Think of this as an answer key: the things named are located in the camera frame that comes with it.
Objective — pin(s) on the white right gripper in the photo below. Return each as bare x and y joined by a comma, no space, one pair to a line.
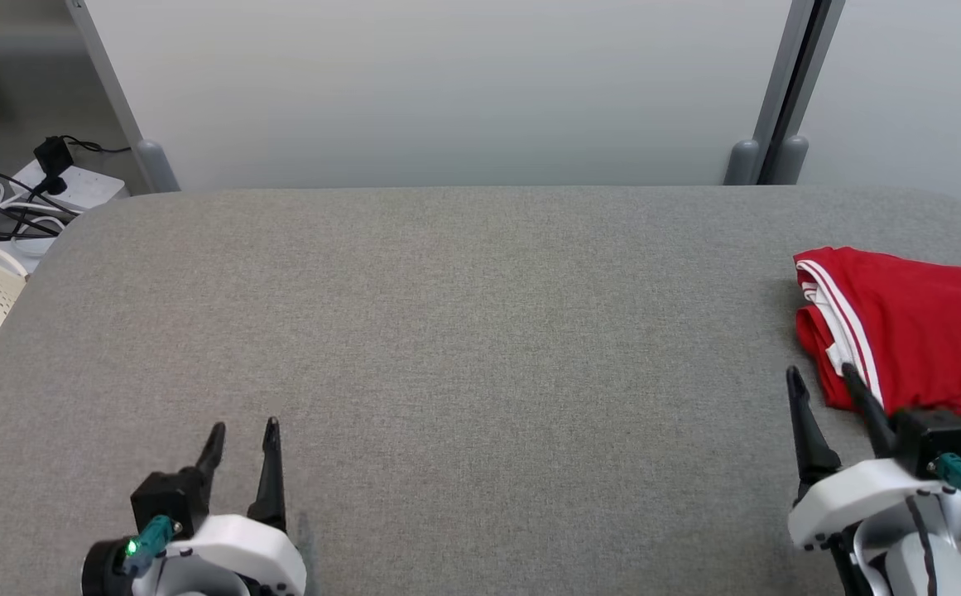
861,492

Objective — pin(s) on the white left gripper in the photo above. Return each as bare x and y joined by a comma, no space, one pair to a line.
240,546

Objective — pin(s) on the red white lettered jersey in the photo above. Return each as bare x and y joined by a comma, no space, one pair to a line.
919,331

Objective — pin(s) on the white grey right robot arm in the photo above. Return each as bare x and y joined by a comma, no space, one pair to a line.
956,571

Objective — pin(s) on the black power adapter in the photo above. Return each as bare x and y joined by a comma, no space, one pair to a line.
53,155

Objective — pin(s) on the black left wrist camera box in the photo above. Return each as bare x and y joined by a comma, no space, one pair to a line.
170,497

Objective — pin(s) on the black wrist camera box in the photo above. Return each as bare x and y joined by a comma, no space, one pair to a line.
935,439
170,497

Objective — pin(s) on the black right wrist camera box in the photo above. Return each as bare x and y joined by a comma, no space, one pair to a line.
935,439

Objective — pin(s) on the teal left camera connector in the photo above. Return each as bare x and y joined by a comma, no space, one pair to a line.
153,542

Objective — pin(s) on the grey partition post with foot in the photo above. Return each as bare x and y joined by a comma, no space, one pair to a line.
795,157
745,161

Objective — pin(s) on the slanted grey partition post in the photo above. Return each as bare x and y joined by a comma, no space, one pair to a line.
149,161

